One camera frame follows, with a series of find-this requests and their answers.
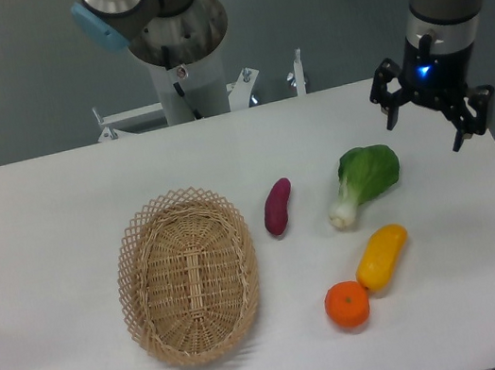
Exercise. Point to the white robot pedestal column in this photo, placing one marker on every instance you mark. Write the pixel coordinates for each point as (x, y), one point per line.
(191, 91)

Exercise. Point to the white metal mounting frame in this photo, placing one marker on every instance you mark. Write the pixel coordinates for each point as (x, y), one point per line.
(241, 94)

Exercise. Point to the woven wicker basket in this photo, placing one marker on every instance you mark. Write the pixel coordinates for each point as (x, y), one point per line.
(188, 277)

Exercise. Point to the purple sweet potato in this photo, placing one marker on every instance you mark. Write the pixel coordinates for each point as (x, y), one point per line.
(276, 207)

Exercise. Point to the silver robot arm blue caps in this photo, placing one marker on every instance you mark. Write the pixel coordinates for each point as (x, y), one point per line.
(178, 41)

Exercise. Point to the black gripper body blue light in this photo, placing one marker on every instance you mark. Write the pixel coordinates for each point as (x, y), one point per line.
(431, 80)

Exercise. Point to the green bok choy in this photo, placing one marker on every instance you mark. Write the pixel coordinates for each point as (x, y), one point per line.
(364, 173)

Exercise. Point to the orange tangerine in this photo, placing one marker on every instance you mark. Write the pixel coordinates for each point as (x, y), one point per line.
(347, 305)

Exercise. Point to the yellow mango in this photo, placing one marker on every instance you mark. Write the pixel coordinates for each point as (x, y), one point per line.
(377, 265)

